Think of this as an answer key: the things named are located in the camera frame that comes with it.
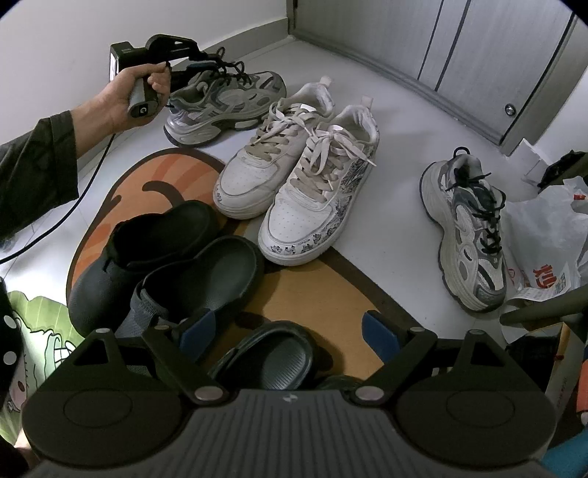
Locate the black white-dotted cloth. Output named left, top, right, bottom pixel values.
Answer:
left=0, top=276, right=25, bottom=405

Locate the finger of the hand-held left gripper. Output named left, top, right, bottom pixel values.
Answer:
left=171, top=64, right=219, bottom=89
left=184, top=46, right=227, bottom=63

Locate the black rubber clog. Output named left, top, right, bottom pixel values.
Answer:
left=67, top=201, right=221, bottom=338
left=114, top=236, right=266, bottom=368

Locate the grey door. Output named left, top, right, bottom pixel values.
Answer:
left=287, top=0, right=588, bottom=159

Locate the white plastic bag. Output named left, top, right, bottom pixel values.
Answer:
left=498, top=177, right=588, bottom=332

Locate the green cartoon printed cloth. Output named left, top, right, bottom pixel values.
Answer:
left=0, top=289, right=86, bottom=446

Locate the person's left forearm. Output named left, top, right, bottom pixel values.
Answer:
left=0, top=99, right=99, bottom=252

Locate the cardboard box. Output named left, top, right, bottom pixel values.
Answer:
left=544, top=322, right=588, bottom=414

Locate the orange brown floor mat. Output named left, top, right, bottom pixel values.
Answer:
left=65, top=147, right=426, bottom=382

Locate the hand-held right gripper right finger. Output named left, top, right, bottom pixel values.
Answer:
left=349, top=311, right=546, bottom=408

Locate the black bag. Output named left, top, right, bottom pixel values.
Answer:
left=537, top=151, right=588, bottom=189

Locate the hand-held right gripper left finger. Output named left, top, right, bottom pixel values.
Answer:
left=33, top=308, right=231, bottom=408

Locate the white printed lace-up sneaker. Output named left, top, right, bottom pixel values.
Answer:
left=212, top=76, right=334, bottom=220
left=258, top=96, right=380, bottom=267

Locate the teal printed cloth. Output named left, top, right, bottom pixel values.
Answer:
left=544, top=436, right=588, bottom=478

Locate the dark slide sandal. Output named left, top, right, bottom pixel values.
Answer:
left=207, top=321, right=315, bottom=391

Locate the person's left hand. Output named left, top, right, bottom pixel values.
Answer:
left=76, top=62, right=173, bottom=153

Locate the black cable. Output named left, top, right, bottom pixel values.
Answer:
left=0, top=131, right=121, bottom=265

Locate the grey white running sneaker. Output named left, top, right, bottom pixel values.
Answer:
left=164, top=46, right=288, bottom=149
left=419, top=146, right=509, bottom=314

